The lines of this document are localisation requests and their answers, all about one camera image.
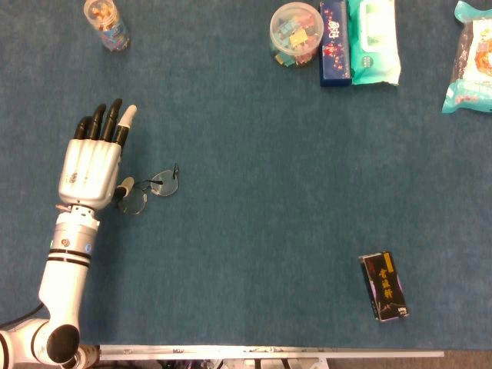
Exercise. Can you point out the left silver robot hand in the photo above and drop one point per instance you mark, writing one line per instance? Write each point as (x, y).
(90, 173)

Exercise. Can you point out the thin-framed eyeglasses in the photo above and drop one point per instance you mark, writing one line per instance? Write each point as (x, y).
(165, 187)

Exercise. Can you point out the clear snack jar blue label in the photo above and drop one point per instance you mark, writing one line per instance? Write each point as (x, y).
(109, 30)

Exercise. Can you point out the blue felt table cloth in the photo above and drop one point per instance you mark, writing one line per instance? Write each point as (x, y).
(269, 192)

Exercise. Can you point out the brown tape roll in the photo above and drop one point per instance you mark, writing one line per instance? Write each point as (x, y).
(90, 355)

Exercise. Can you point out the clear tub of binder clips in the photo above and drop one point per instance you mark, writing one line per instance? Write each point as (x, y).
(296, 34)

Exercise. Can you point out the dark blue rectangular box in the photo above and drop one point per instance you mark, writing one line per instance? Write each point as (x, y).
(334, 50)

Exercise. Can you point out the green wet wipes pack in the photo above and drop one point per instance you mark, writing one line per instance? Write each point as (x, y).
(374, 46)

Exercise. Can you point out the black box gold lettering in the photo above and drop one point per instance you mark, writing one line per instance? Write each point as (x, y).
(384, 288)

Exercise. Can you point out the teal packaged food bag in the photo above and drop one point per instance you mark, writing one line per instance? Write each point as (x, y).
(473, 65)

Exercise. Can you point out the aluminium rail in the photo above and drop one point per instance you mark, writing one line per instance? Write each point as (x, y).
(269, 350)

